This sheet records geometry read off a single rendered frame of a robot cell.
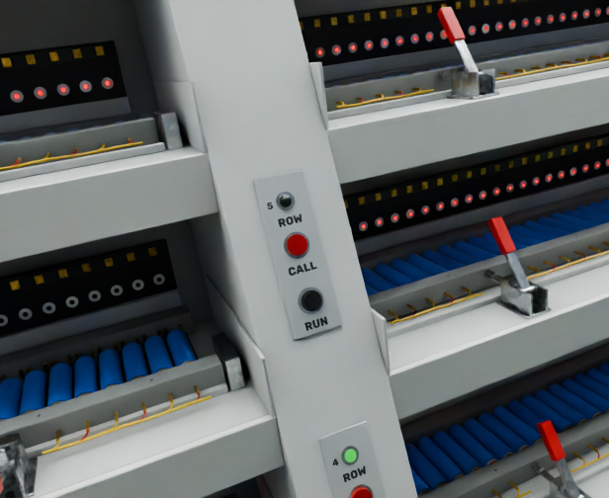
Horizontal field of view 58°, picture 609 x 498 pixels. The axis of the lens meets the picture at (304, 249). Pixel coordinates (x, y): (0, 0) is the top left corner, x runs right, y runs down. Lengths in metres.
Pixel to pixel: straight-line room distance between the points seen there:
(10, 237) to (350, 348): 0.25
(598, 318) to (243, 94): 0.38
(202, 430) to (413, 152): 0.28
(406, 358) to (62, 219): 0.28
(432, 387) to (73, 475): 0.28
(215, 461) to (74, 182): 0.22
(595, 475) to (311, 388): 0.34
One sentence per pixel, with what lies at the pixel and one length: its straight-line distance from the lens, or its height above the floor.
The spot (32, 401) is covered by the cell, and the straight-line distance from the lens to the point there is 0.49.
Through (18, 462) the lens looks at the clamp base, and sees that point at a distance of 0.43.
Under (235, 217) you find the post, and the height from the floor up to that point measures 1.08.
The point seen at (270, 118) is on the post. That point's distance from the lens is 0.42.
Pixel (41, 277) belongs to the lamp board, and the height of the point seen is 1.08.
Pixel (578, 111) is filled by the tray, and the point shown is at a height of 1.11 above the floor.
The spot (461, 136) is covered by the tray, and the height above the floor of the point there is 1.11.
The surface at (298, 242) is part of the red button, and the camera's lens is 0.41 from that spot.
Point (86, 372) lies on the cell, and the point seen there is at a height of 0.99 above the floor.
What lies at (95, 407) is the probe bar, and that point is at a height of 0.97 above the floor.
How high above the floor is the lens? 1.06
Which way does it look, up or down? 2 degrees down
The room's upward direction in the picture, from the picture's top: 14 degrees counter-clockwise
